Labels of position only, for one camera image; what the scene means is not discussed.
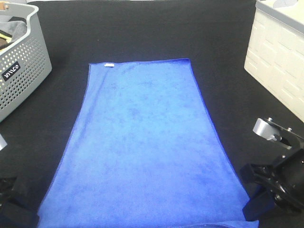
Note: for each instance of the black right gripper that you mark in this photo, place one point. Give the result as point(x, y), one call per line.
point(283, 185)

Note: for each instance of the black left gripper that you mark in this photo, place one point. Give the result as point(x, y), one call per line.
point(12, 214)

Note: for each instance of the blue microfibre towel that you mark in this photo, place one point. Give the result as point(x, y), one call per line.
point(144, 153)

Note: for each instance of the white plastic storage crate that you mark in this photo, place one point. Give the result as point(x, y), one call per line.
point(275, 53)

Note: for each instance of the grey perforated plastic basket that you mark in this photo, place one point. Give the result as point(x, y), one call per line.
point(25, 63)

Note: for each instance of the brown cloth in basket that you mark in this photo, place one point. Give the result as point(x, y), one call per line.
point(4, 43)

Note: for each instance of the yellow and black cloth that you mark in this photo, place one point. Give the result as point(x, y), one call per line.
point(5, 36)

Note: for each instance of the grey folded cloth in basket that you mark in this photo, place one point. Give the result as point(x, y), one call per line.
point(16, 29)

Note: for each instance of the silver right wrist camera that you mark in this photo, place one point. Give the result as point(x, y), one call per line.
point(270, 133)

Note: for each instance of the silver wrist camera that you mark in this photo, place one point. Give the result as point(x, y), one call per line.
point(270, 133)
point(3, 143)

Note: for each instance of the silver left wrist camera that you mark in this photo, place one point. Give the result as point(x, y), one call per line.
point(3, 143)

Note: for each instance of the wooden basket handle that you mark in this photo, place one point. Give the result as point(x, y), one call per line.
point(3, 6)

